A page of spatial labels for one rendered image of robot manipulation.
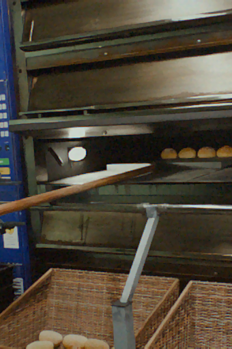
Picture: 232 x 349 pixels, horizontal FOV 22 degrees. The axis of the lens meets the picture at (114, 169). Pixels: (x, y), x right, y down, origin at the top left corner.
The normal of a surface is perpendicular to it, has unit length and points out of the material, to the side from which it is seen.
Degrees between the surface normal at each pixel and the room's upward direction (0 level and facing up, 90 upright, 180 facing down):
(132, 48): 90
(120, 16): 70
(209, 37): 90
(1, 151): 90
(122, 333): 90
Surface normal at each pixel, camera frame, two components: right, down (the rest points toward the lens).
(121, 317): -0.50, 0.11
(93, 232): -0.50, -0.23
